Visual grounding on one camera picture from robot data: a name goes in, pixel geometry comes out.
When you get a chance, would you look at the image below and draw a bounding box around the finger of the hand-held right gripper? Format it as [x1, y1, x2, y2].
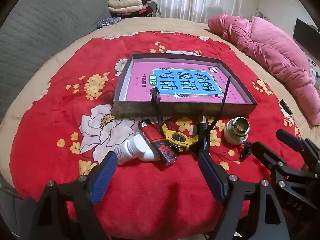
[251, 142, 313, 180]
[276, 129, 320, 170]

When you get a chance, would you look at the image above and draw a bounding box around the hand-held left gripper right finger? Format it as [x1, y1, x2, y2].
[198, 151, 290, 240]

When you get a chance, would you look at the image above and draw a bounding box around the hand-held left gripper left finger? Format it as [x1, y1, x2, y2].
[32, 151, 119, 240]

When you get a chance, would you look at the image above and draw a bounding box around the small black clip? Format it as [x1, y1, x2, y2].
[239, 140, 253, 162]

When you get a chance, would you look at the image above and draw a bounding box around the white pill bottle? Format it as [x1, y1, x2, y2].
[114, 134, 160, 165]

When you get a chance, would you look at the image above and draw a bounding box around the yellow black-strap wristwatch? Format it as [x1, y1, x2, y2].
[149, 76, 232, 154]

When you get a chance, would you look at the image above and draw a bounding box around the red and black lighter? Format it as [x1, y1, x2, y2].
[138, 120, 178, 165]

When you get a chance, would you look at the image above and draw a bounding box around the shallow grey cardboard box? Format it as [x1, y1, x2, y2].
[113, 53, 258, 118]

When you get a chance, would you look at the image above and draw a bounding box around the small black rectangular case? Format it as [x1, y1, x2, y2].
[279, 99, 293, 115]

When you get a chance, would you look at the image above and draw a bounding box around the red floral blanket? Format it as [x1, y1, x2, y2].
[10, 31, 304, 240]

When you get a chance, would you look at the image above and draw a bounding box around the pink quilted jacket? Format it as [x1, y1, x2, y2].
[207, 14, 320, 127]

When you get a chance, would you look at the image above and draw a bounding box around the pink and blue book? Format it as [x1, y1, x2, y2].
[125, 61, 247, 104]

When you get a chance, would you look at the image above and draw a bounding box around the black flat screen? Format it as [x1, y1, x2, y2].
[293, 18, 320, 60]

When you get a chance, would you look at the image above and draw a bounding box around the dark patterned cloth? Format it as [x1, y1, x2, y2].
[97, 17, 123, 29]

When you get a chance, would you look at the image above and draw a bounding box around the beige bed sheet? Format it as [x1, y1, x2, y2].
[0, 17, 320, 198]

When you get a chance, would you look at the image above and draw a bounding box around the grey quilted headboard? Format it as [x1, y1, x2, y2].
[0, 0, 110, 125]

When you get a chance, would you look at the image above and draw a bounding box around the stack of folded clothes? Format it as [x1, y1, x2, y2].
[107, 0, 154, 18]

